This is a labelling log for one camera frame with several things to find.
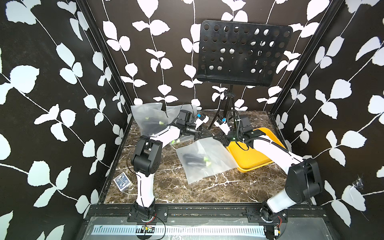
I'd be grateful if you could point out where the clear zip-top bag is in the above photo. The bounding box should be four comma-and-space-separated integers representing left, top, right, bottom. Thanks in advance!
167, 104, 197, 145
131, 103, 169, 136

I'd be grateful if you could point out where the stack of clear zip-top bags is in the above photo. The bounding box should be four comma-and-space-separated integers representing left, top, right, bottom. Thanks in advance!
176, 138, 238, 185

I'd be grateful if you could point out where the clear zip-top bag top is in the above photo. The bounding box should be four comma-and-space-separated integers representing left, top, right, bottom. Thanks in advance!
131, 103, 169, 136

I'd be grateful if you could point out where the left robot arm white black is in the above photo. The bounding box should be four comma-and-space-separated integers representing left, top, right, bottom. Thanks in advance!
131, 124, 213, 219

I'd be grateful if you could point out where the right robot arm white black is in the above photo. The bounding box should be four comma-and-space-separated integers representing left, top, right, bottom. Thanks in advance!
214, 130, 324, 221

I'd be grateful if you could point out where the yellow plastic tray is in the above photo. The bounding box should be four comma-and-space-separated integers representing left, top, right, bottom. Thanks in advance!
226, 128, 286, 173

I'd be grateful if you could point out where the black perforated music stand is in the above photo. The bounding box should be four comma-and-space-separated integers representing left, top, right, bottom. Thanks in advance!
196, 20, 294, 123

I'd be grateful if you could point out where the small printed card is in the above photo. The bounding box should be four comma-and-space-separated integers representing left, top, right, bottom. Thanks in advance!
114, 173, 132, 192

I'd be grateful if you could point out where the white perforated strip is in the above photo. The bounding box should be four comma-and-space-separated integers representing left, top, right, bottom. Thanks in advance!
91, 225, 266, 238

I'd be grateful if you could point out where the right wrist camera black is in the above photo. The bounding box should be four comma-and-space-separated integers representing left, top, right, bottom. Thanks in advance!
214, 115, 253, 134

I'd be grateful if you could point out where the black front mounting rail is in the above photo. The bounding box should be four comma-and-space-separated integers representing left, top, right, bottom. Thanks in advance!
85, 203, 327, 224

